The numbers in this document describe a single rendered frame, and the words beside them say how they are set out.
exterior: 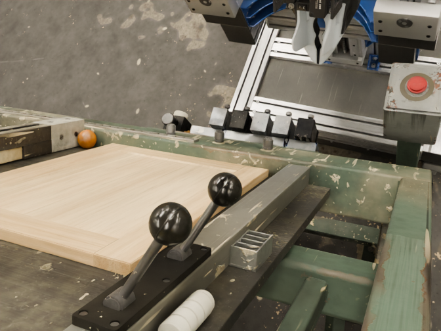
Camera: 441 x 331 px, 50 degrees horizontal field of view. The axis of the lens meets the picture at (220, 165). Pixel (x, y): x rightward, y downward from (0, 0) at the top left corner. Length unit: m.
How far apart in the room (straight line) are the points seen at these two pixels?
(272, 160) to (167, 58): 1.50
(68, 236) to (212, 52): 1.83
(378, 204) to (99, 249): 0.63
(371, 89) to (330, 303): 1.25
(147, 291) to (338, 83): 1.56
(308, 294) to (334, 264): 0.09
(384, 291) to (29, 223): 0.50
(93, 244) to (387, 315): 0.38
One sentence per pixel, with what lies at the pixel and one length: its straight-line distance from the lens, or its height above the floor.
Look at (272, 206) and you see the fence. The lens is 0.82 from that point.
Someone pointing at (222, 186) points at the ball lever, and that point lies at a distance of 0.50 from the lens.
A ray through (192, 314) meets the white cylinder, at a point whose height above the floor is 1.44.
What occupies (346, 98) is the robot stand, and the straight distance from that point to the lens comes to 1.92.
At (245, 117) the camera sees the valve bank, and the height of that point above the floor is 0.76.
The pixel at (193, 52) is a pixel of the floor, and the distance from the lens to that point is 2.47.
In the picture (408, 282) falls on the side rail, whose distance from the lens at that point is 0.58.
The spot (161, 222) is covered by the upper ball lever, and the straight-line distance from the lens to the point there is 0.40.
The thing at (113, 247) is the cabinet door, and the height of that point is 1.35.
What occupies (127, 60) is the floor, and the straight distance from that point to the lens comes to 2.62.
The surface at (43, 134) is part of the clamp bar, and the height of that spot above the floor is 1.04.
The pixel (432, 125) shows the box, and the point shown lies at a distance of 1.14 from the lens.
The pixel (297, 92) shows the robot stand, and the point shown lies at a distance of 1.96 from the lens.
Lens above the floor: 1.91
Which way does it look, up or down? 63 degrees down
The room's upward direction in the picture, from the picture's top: 43 degrees counter-clockwise
